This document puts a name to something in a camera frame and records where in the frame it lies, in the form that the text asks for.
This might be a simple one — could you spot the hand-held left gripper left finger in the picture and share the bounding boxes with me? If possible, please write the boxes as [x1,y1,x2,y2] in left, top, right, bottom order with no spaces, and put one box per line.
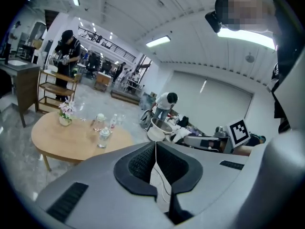
[35,141,177,229]

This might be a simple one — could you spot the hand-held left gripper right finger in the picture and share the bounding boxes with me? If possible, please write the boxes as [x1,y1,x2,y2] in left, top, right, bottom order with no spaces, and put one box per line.
[156,141,250,226]

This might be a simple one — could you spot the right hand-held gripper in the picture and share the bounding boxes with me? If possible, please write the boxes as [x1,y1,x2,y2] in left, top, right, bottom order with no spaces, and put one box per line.
[183,119,251,155]

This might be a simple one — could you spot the wooden coffee table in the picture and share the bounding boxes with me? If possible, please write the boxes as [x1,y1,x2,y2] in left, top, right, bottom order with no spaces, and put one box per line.
[30,110,134,172]

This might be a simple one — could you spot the pile of clothes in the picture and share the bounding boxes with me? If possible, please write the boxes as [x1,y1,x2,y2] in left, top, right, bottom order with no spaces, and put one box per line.
[166,113,207,144]

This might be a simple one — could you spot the white round bucket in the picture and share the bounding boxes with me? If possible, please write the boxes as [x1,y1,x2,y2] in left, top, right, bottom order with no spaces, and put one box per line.
[147,117,174,142]

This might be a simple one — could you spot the grey backpack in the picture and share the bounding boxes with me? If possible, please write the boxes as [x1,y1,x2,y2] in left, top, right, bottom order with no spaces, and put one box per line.
[139,108,156,132]

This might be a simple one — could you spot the glass jar with white lid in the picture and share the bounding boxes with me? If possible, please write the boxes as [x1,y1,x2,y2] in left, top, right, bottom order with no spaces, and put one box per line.
[93,113,107,132]
[97,126,111,149]

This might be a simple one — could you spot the red label plastic water bottle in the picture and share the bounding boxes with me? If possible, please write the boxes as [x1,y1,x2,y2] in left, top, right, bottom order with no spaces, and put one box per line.
[109,114,118,130]

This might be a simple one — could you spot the low wooden platform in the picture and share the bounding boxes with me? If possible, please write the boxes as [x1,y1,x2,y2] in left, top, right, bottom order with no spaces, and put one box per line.
[110,89,142,105]

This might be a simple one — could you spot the pink flowers in white pot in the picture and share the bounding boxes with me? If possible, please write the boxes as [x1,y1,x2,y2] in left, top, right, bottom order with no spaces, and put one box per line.
[58,101,77,127]

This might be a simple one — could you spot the small wooden cabinet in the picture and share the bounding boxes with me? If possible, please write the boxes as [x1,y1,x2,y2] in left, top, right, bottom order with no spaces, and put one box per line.
[93,72,112,93]

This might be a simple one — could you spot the wooden shelf rack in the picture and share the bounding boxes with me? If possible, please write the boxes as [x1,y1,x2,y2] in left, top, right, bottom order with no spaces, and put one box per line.
[37,68,80,115]

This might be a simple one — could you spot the dark wooden sink cabinet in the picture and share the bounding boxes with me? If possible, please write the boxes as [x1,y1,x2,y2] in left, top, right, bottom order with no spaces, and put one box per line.
[0,59,41,128]

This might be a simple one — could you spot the person's head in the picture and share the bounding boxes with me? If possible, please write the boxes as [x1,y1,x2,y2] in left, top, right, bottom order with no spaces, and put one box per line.
[214,0,278,33]

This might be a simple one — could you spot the white cable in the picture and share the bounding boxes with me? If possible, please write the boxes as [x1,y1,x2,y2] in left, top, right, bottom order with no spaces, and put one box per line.
[149,142,173,204]

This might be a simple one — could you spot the black head-worn camera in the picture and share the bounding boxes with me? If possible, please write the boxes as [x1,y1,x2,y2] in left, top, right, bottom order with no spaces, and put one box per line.
[204,10,224,33]

